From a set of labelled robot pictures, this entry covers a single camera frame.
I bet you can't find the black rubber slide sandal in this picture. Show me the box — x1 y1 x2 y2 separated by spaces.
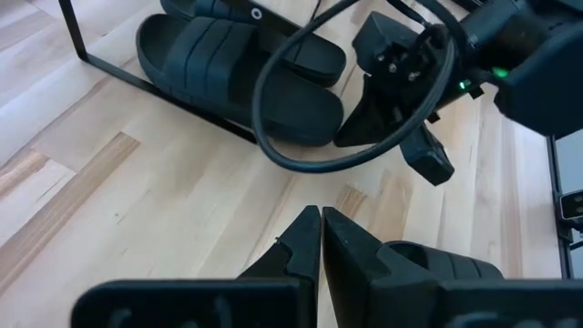
135 12 346 148
159 0 348 88

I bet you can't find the black aluminium rig frame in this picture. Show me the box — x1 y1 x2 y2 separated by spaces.
546 134 576 280

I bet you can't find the grey metal bracket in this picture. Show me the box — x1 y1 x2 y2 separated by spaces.
558 190 583 222

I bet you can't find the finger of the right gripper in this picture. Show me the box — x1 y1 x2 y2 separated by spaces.
399 121 455 187
334 76 410 148

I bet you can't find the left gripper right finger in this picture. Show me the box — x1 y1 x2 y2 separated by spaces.
322 206 393 328

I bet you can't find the wooden shelf black metal frame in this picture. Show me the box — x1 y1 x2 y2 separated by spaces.
57 0 320 145

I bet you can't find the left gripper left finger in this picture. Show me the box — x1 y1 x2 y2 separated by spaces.
236 204 322 280

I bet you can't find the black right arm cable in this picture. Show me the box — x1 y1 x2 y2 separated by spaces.
251 0 457 174

